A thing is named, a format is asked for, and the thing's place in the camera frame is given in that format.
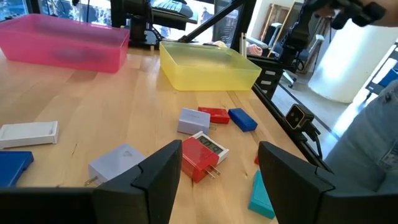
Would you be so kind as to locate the white digital clock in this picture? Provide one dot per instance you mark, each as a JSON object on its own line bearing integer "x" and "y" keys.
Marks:
{"x": 217, "y": 149}

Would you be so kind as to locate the red wall charger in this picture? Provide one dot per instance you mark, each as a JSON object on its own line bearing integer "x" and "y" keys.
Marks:
{"x": 197, "y": 158}

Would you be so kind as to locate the white round column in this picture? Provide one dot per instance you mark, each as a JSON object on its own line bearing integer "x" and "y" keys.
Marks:
{"x": 342, "y": 68}

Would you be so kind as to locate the person's hand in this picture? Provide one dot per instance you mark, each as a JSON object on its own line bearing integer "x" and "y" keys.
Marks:
{"x": 388, "y": 17}

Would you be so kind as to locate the person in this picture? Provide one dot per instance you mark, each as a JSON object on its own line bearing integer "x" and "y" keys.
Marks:
{"x": 367, "y": 140}

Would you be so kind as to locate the pale office chair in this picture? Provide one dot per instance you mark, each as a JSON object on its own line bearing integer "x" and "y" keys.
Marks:
{"x": 317, "y": 43}

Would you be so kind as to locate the teal plastic box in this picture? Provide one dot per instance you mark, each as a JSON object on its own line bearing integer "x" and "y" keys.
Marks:
{"x": 259, "y": 199}

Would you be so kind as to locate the pink plastic bin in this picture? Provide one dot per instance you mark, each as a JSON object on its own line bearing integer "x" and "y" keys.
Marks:
{"x": 62, "y": 34}

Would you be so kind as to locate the red tray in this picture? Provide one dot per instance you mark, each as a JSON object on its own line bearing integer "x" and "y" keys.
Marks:
{"x": 256, "y": 159}

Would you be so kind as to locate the red plastic box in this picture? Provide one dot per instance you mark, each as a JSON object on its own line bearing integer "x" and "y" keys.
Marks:
{"x": 217, "y": 115}

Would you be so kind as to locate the wooden boards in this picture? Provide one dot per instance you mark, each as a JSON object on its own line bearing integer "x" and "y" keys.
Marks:
{"x": 281, "y": 11}

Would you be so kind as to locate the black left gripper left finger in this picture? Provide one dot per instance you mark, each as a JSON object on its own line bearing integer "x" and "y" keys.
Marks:
{"x": 149, "y": 193}

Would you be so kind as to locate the black keyboard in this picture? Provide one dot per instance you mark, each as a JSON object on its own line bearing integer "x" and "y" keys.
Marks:
{"x": 174, "y": 6}

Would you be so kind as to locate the small black camera box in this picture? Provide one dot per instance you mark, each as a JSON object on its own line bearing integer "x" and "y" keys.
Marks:
{"x": 297, "y": 116}

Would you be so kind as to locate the blue plastic box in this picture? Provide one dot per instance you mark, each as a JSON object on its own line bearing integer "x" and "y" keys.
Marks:
{"x": 12, "y": 168}
{"x": 242, "y": 119}

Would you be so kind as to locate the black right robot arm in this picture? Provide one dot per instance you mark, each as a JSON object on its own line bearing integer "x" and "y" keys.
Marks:
{"x": 136, "y": 18}

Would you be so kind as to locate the pale cloth bundle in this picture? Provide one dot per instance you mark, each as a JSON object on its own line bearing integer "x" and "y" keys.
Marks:
{"x": 255, "y": 49}

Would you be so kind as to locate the yellow plastic bin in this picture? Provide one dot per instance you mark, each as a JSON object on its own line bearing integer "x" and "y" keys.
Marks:
{"x": 211, "y": 74}

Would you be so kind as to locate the white plastic box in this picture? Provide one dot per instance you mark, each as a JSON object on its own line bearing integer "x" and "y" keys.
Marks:
{"x": 28, "y": 133}

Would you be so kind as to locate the lavender wall charger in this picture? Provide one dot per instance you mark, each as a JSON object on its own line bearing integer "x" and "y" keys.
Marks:
{"x": 115, "y": 161}
{"x": 192, "y": 121}

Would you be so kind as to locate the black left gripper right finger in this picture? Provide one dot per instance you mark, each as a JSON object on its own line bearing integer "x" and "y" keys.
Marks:
{"x": 298, "y": 193}

